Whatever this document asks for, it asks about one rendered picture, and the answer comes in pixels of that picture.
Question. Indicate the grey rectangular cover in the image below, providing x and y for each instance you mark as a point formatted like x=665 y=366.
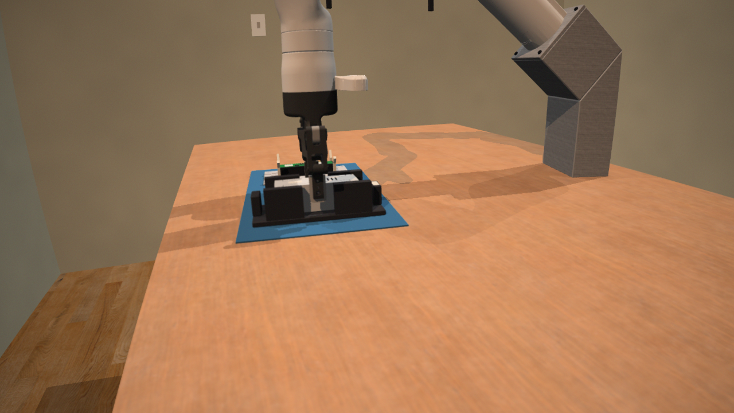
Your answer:
x=317 y=206

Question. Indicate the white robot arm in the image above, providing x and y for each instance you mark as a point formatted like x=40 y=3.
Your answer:
x=308 y=63

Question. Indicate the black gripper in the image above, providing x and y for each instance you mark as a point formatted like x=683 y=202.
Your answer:
x=311 y=107

